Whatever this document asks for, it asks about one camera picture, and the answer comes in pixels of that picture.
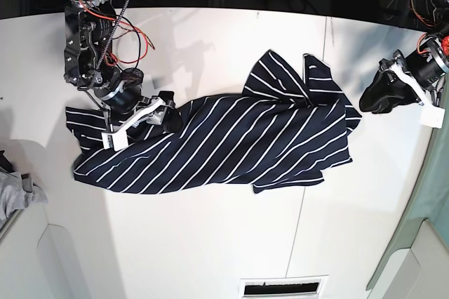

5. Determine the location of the white slotted vent tray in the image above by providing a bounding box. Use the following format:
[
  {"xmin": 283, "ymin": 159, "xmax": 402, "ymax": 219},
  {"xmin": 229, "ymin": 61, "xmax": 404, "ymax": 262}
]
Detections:
[{"xmin": 239, "ymin": 275, "xmax": 329, "ymax": 299}]

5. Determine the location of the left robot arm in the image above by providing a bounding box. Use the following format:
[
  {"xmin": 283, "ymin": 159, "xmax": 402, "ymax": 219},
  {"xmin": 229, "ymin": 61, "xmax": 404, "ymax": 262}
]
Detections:
[{"xmin": 359, "ymin": 0, "xmax": 448, "ymax": 114}]

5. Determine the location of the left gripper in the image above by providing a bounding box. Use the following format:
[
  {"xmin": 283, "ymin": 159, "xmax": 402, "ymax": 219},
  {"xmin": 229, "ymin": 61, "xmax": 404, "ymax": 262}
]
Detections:
[{"xmin": 359, "ymin": 36, "xmax": 448, "ymax": 114}]

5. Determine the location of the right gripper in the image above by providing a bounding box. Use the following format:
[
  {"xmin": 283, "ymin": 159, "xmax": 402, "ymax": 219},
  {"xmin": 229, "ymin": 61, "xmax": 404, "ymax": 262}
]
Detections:
[{"xmin": 93, "ymin": 67, "xmax": 182, "ymax": 133}]

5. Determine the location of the grey cloth pile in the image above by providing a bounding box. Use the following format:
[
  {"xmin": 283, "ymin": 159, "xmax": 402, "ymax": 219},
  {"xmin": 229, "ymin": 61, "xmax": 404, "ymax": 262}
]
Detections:
[{"xmin": 1, "ymin": 168, "xmax": 48, "ymax": 225}]

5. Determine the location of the navy white striped t-shirt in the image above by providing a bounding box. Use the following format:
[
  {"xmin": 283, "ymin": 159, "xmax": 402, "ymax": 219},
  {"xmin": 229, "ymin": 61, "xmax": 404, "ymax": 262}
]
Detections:
[{"xmin": 65, "ymin": 50, "xmax": 361, "ymax": 194}]

